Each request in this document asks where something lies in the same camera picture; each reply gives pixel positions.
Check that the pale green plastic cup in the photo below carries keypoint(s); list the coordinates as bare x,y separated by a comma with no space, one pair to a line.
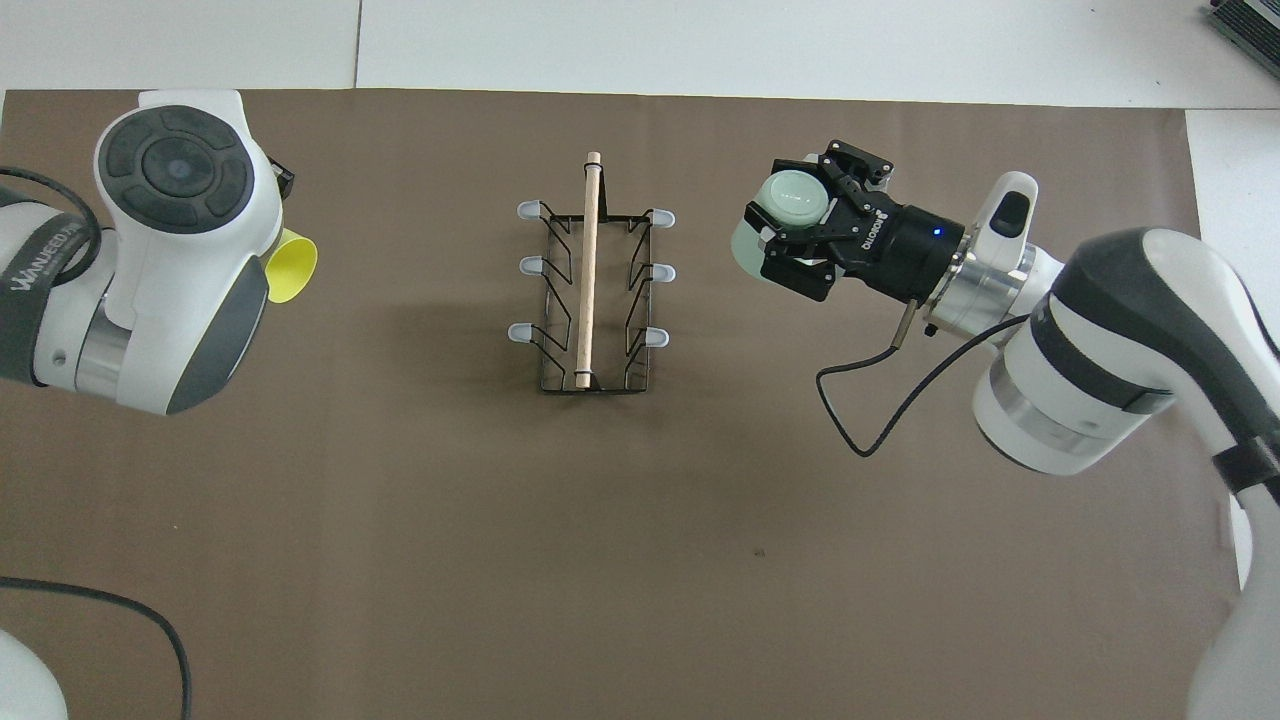
790,200

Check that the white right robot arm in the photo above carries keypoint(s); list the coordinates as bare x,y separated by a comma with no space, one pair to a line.
1100,330

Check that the yellow plastic cup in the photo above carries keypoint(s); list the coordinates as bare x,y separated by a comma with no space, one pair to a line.
295,265

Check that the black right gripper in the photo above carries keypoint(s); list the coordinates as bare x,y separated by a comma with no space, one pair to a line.
905,250

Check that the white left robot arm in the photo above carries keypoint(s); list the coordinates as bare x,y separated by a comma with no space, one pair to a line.
170,250

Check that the brown paper table mat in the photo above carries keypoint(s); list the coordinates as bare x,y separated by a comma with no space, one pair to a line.
500,550

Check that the dark grey ribbed device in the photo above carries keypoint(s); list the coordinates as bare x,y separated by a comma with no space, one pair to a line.
1250,20

